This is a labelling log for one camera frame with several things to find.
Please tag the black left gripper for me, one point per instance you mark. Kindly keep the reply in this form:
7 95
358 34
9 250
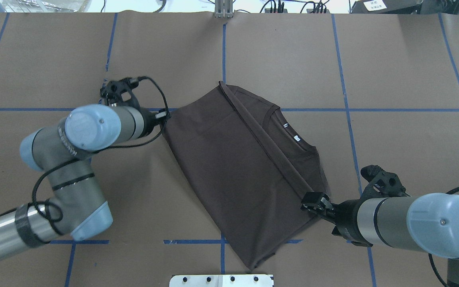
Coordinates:
148 122

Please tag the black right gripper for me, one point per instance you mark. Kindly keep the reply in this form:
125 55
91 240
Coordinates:
346 217

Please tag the dark brown t-shirt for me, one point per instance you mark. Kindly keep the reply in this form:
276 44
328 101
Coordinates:
249 168

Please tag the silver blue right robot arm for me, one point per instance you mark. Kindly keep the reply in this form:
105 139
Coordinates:
428 224

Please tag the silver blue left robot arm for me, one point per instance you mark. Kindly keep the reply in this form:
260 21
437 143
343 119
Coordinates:
67 199

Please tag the aluminium frame post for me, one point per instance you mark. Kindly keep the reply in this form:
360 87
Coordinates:
223 8

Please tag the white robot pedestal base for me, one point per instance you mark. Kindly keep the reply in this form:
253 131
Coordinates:
221 280

